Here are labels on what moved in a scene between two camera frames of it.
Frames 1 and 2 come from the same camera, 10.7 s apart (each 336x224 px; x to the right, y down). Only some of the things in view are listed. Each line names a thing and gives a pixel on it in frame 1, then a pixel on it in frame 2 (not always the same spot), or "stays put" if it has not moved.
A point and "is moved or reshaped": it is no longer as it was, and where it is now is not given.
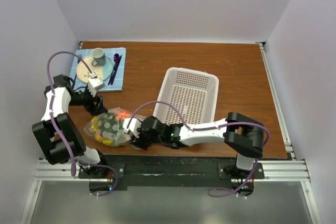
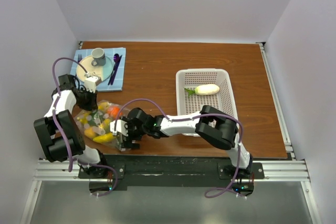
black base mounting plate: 167,172 stays put
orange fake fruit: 122,114 -> 113,111
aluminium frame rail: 293,170 stays put
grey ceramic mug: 98,57 stays put
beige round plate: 102,72 stays put
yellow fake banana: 94,125 -> 104,138
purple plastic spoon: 116,59 stays put
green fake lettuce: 109,125 -> 96,118
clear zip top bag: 108,127 is moved or reshaped
